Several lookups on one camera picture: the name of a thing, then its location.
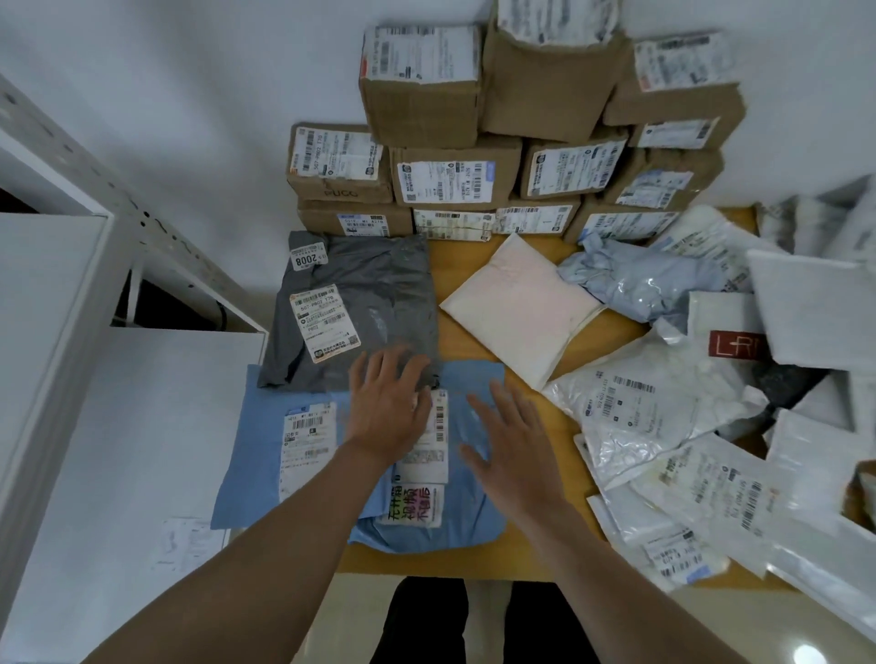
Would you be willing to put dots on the white printed label sticker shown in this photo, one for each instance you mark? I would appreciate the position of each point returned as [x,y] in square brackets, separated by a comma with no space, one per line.
[188,544]

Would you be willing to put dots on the brown box white barcode label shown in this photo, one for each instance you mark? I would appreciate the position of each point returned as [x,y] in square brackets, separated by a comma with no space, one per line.
[677,68]

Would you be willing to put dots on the black bubble mailer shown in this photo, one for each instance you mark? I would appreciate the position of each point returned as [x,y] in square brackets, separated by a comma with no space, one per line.
[787,386]

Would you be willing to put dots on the person's left forearm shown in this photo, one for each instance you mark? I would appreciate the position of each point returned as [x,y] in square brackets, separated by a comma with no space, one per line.
[253,561]

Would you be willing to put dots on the INS BAHA cardboard box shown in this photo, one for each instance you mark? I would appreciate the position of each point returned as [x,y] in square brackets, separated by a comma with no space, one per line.
[318,219]

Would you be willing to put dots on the wooden table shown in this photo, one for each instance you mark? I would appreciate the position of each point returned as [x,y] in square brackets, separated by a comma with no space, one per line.
[452,267]

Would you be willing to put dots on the brown box large label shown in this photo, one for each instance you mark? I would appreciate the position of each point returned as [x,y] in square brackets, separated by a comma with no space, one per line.
[335,161]

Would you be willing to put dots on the person's left hand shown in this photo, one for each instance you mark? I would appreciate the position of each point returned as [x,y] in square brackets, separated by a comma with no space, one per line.
[386,410]

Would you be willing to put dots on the person's right hand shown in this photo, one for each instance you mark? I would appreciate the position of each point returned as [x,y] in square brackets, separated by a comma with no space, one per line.
[523,472]

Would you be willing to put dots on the stack of cardboard boxes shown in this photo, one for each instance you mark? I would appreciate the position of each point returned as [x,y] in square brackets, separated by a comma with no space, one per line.
[547,89]

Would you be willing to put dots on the white metal shelf rack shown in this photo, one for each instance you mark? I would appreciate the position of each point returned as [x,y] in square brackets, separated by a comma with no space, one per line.
[82,410]

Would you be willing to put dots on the grey poly mailer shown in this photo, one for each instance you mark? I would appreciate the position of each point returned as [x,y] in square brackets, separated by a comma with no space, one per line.
[390,294]

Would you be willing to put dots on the white bubble mailer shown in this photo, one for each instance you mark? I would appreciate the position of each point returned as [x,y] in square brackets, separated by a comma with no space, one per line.
[814,308]

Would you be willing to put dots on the tall brown box double label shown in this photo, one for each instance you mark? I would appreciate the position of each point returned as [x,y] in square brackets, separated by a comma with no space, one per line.
[452,224]

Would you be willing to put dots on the person's black trousers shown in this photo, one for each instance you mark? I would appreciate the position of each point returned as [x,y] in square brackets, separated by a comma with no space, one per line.
[424,629]

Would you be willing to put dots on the smooth light blue mailer package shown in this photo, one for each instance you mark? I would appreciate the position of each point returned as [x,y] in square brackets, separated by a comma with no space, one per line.
[253,445]

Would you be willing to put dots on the blue plastic mailer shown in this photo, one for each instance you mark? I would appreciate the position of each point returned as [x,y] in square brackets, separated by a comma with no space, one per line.
[455,417]

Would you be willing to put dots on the cream mailer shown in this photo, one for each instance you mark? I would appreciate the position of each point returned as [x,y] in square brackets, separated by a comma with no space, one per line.
[520,308]

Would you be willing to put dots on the person's right forearm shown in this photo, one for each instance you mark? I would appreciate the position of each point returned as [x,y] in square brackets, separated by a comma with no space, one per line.
[616,595]

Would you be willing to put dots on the pile of white mailers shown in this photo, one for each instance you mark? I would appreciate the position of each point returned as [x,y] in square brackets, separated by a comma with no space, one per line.
[643,410]

